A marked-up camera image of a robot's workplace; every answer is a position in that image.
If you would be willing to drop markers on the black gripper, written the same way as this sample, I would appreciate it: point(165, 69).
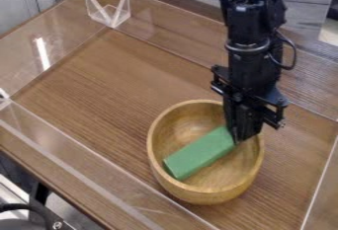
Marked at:
point(248, 85)

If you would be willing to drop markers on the brown wooden bowl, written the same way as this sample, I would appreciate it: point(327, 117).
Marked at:
point(228, 177)

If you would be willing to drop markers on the green rectangular block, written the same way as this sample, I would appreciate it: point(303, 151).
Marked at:
point(200, 153)

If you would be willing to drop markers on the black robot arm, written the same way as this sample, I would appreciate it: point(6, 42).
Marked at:
point(253, 20)

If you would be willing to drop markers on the black table leg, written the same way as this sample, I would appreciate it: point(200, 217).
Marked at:
point(41, 193)

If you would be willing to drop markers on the clear acrylic tray wall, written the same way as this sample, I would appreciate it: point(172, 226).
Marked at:
point(89, 74)

